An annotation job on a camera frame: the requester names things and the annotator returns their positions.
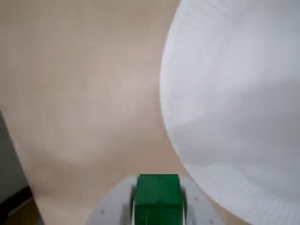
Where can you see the black tripod leg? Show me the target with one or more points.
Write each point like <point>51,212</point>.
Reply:
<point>16,201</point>

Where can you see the green cube block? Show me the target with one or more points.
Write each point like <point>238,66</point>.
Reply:
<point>157,199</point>

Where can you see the white paper plate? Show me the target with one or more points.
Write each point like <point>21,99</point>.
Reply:
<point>234,93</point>

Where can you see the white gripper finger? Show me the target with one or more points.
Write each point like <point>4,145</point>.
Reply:
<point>201,208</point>
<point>112,204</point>

